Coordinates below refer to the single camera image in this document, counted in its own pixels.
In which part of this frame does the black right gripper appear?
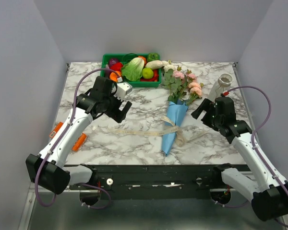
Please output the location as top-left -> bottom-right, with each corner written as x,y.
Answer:
192,97 -> 223,131

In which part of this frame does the pink artificial flower bouquet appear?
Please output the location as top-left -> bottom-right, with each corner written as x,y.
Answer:
163,66 -> 204,106

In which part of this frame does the blue wrapping paper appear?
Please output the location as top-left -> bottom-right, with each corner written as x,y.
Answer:
161,100 -> 188,156

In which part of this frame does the beige printed ribbon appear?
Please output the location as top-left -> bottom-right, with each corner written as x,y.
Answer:
108,116 -> 208,147

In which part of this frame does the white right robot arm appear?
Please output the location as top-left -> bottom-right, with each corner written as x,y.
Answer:
192,97 -> 288,221

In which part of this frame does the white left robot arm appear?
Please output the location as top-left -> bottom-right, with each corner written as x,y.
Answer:
25,76 -> 132,195

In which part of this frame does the white ribbed vase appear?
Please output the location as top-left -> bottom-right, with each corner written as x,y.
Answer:
207,73 -> 233,102

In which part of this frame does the orange toy fruit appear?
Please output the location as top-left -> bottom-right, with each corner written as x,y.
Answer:
109,71 -> 122,82

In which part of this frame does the green toy cabbage leaf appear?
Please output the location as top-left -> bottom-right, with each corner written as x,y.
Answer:
121,57 -> 145,81

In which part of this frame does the red toy pepper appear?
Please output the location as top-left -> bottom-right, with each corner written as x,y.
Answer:
110,62 -> 123,72

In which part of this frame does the green toy lime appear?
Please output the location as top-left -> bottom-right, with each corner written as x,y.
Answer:
142,68 -> 154,79

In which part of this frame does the red toy chili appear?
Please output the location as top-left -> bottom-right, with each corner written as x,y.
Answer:
140,69 -> 159,82

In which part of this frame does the orange snack box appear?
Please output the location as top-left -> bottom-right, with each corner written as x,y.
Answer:
49,122 -> 87,152

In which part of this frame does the purple toy onion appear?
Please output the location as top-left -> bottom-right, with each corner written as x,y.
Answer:
108,57 -> 120,68

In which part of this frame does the green plastic basket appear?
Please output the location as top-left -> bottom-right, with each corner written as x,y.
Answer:
101,53 -> 162,88

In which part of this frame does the orange toy carrot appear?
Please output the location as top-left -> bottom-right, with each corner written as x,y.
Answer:
138,56 -> 147,65

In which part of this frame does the beige toy potato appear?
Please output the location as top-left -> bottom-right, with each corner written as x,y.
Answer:
145,60 -> 164,70

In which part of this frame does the green toy bell pepper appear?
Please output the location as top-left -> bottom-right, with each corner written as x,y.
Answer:
146,53 -> 160,62

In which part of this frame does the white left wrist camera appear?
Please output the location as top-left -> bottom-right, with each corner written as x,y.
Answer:
115,82 -> 132,101

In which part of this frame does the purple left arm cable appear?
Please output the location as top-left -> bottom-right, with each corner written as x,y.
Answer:
34,69 -> 118,209

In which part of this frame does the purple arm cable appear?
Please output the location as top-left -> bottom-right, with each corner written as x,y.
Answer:
215,86 -> 288,228
34,69 -> 118,209

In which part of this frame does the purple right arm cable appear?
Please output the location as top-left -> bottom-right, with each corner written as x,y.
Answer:
215,86 -> 288,228

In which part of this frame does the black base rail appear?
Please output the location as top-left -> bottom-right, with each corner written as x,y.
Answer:
39,164 -> 252,200

